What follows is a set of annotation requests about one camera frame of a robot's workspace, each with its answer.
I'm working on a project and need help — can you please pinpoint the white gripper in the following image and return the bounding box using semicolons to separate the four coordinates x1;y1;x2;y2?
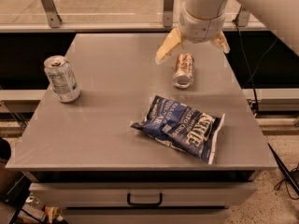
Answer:
155;6;230;64

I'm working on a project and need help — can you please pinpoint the orange soda can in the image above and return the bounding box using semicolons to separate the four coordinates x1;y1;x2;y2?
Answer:
173;52;194;89

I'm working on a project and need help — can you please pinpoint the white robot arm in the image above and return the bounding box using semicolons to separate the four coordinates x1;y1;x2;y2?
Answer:
156;0;299;63

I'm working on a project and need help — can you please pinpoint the white green soda can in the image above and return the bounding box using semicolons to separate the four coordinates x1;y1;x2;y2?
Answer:
44;55;80;103

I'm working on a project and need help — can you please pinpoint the blue chip bag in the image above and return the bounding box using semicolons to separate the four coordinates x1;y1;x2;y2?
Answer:
130;95;225;164

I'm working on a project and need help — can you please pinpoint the grey drawer cabinet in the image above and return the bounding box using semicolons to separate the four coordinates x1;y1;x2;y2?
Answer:
7;33;276;224

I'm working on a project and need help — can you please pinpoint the clutter under table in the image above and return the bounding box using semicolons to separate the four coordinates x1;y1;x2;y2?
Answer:
0;137;68;224

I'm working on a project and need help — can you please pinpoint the right metal bracket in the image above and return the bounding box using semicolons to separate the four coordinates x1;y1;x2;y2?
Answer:
234;6;250;27

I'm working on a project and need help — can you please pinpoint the metal bracket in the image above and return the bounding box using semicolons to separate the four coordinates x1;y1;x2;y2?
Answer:
40;0;62;28
163;0;174;27
234;6;250;27

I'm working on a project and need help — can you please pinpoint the middle metal bracket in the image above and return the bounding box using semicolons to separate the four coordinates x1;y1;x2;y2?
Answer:
163;0;174;27

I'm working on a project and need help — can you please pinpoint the left metal bracket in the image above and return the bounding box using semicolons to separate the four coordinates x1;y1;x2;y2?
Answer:
40;0;62;28

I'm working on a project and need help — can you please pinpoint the black cable bundle on floor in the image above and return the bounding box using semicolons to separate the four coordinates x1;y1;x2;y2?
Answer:
266;143;299;201

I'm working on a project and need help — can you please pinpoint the black drawer handle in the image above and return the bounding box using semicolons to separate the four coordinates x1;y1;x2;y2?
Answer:
126;193;164;207

